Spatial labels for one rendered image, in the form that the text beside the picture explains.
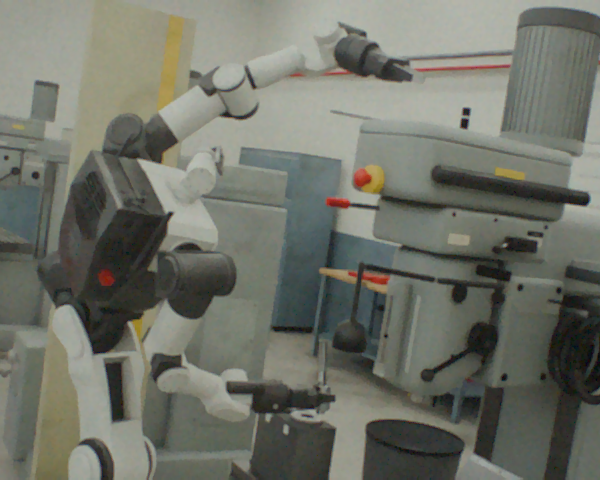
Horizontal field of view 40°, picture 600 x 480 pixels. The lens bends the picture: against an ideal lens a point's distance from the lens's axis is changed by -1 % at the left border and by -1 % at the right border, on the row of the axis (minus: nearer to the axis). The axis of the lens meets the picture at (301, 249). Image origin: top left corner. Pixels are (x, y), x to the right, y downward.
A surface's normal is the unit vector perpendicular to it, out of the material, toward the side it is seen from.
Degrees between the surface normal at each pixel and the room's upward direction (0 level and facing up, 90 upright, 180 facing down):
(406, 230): 90
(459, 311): 90
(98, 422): 90
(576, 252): 90
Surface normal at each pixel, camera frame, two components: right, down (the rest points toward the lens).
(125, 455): 0.74, -0.34
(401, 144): -0.83, -0.08
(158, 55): 0.53, 0.15
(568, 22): -0.07, 0.07
